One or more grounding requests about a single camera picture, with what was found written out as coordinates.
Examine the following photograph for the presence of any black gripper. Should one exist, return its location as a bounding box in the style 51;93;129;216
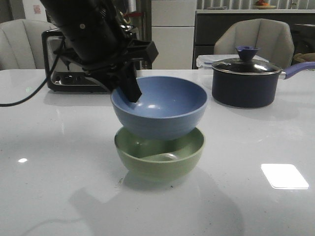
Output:
56;39;158;103

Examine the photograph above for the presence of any blue bowl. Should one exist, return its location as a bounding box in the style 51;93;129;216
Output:
111;76;208;140

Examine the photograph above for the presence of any green bowl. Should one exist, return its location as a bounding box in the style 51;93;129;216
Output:
114;128;205;182

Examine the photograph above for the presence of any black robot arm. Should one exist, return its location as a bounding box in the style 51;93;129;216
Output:
41;0;158;103

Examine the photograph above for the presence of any black and silver toaster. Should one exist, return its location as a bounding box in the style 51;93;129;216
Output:
42;28;120;93

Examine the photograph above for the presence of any white refrigerator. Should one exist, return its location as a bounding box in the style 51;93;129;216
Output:
151;0;197;69

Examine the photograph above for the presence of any clear plastic food container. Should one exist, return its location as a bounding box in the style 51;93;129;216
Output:
196;54;269;70

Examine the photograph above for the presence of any dark kitchen counter cabinet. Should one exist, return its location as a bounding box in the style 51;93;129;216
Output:
192;9;315;69

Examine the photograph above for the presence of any dark blue saucepan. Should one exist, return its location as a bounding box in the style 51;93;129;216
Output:
212;61;315;109

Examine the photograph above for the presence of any beige chair left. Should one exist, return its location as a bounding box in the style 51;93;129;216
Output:
0;19;55;70

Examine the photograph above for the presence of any beige chair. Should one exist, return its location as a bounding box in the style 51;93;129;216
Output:
0;19;55;70
214;19;294;68

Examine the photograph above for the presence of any glass pot lid blue knob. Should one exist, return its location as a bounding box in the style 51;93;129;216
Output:
212;46;281;75

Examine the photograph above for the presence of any beige chair right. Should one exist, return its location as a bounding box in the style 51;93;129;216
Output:
214;19;294;68

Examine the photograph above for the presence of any fruit plate on counter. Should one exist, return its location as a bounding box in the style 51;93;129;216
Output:
254;0;276;9

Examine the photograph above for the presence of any black cable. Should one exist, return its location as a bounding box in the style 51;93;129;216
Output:
0;53;61;107

